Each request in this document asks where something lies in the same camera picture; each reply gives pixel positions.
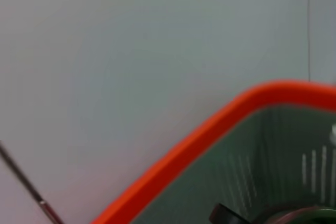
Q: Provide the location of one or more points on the glass teacup black base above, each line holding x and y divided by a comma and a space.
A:
223, 214

